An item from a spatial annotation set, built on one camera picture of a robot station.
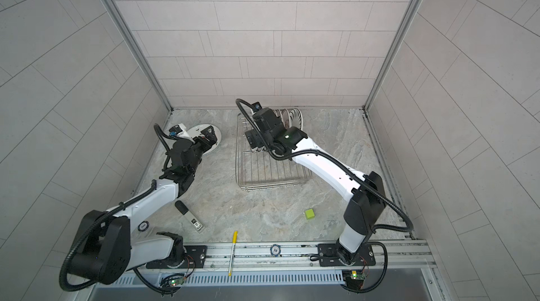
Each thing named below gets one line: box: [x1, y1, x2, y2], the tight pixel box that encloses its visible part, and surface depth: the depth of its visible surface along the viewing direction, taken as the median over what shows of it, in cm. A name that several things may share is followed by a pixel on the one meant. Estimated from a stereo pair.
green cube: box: [304, 208, 315, 221], surface depth 81 cm
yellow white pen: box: [227, 230, 239, 278], surface depth 75 cm
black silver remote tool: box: [174, 200, 206, 233], surface depth 78 cm
